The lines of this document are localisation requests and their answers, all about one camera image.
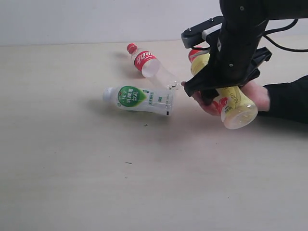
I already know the black sleeved forearm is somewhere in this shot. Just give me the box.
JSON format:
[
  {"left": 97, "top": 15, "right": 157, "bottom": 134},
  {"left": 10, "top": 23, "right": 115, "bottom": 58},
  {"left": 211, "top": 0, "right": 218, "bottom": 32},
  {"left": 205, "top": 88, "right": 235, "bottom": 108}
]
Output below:
[{"left": 258, "top": 76, "right": 308, "bottom": 124}]

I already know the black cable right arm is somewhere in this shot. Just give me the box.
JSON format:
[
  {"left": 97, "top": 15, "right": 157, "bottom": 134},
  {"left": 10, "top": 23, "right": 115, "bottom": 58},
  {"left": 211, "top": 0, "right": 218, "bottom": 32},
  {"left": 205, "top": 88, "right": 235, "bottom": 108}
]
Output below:
[{"left": 262, "top": 18, "right": 308, "bottom": 52}]

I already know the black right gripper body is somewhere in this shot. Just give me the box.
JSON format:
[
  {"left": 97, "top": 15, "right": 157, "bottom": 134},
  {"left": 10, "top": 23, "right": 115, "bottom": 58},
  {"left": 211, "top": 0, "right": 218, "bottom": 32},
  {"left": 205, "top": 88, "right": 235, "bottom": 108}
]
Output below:
[{"left": 206, "top": 14, "right": 269, "bottom": 85}]

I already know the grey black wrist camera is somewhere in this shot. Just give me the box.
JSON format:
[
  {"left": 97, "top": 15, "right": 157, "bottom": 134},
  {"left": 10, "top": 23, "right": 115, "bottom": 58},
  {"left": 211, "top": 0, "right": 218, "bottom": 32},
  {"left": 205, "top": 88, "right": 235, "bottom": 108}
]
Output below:
[{"left": 181, "top": 16, "right": 224, "bottom": 49}]

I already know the clear bottle red label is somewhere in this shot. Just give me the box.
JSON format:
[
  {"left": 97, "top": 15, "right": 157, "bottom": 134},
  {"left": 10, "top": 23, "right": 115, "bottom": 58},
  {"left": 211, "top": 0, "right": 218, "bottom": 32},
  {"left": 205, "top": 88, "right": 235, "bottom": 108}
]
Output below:
[{"left": 127, "top": 43, "right": 180, "bottom": 90}]

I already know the white bottle green label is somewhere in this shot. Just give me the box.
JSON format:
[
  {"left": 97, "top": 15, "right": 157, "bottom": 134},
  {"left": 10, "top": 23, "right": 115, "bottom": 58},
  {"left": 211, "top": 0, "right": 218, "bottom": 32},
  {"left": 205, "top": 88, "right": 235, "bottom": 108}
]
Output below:
[{"left": 103, "top": 85, "right": 174, "bottom": 116}]

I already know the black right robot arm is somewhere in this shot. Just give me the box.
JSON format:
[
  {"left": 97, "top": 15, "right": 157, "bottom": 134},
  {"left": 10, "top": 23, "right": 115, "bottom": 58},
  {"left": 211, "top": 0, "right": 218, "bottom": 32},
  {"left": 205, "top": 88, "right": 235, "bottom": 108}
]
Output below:
[{"left": 181, "top": 0, "right": 308, "bottom": 98}]

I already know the yellow bottle red cap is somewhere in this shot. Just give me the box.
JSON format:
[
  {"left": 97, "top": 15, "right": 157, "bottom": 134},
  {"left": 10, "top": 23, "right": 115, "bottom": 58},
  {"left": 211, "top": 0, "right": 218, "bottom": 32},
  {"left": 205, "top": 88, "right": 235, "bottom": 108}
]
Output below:
[{"left": 188, "top": 49, "right": 258, "bottom": 129}]

